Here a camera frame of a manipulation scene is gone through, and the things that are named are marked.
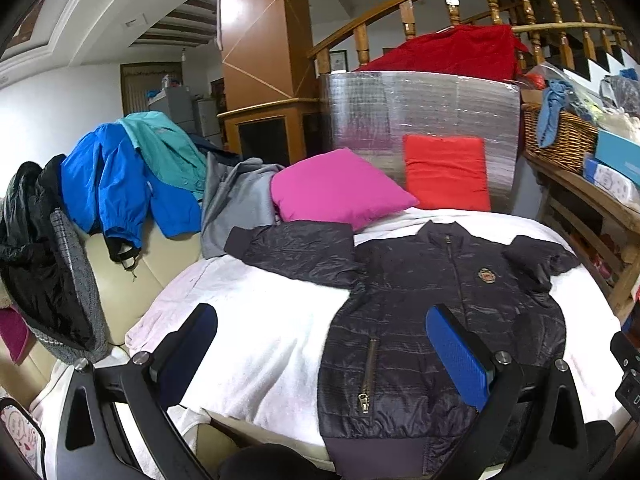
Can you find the grey knit garment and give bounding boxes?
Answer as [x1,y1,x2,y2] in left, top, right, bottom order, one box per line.
[25,208,112,365]

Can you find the light blue cloth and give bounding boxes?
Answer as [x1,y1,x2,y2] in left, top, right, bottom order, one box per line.
[536,79,576,147]

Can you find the cream cloth bundle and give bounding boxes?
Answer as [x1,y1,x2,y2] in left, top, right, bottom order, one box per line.
[600,110,640,137]

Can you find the white blanket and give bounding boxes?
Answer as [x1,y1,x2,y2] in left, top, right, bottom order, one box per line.
[125,207,623,448]

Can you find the dark navy garment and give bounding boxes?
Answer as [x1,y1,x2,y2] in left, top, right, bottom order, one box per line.
[190,132,241,161]

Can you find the wooden bench table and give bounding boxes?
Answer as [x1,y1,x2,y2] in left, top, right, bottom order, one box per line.
[522,150,640,326]

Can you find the grey refrigerator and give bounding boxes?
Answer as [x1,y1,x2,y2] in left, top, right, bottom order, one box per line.
[147,86,196,133]

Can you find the wooden cabinet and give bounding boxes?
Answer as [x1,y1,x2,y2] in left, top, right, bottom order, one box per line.
[217,97,326,166]

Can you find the wooden pillar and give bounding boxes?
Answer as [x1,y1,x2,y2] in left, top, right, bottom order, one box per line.
[217,0,321,106]

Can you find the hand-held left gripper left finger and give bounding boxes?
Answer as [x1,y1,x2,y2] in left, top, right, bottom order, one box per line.
[55,303,221,480]

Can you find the teal jacket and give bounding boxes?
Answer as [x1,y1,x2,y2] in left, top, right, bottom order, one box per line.
[120,111,208,201]

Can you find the black shiny jacket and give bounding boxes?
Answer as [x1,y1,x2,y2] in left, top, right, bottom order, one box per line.
[0,154,96,351]

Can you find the red cloth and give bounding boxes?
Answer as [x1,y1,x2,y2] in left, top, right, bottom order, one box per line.
[354,25,530,81]

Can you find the light blue cardboard box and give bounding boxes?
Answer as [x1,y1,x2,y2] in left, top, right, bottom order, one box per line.
[594,129,640,186]

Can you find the white patterned bag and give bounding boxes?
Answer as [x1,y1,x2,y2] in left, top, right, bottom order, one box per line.
[0,397,46,480]

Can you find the silver insulation panel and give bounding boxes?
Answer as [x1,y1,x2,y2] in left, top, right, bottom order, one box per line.
[320,70,522,213]

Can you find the beige sofa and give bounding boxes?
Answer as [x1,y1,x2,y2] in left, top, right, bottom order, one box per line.
[0,220,331,480]

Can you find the magenta pillow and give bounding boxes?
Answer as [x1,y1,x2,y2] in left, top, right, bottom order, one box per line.
[270,148,420,232]

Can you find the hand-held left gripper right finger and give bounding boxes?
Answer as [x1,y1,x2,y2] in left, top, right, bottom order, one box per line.
[425,303,591,480]

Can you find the white tissue pack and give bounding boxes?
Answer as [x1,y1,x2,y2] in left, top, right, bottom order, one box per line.
[582,157,636,201]

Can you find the magenta cushion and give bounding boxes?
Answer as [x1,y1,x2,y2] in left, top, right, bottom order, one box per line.
[0,305,36,366]

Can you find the red pillow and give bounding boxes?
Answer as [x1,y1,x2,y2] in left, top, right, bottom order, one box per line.
[402,134,492,212]

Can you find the wicker basket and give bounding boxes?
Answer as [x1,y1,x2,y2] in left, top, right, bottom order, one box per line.
[520,102,601,175]

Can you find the clear plastic bag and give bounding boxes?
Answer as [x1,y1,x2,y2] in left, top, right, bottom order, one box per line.
[600,74,640,116]

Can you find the black puffer jacket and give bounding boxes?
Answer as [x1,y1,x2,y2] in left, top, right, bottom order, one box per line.
[223,220,582,476]

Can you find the blue jacket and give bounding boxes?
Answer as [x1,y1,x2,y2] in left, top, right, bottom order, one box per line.
[61,122,203,263]

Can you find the staircase steps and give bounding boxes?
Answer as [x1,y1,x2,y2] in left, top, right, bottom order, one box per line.
[565,42,640,81]

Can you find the white refrigerator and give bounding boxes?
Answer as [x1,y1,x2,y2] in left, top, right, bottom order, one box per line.
[192,97,223,148]

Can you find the wooden stair railing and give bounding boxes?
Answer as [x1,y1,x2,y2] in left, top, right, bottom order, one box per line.
[306,0,640,73]

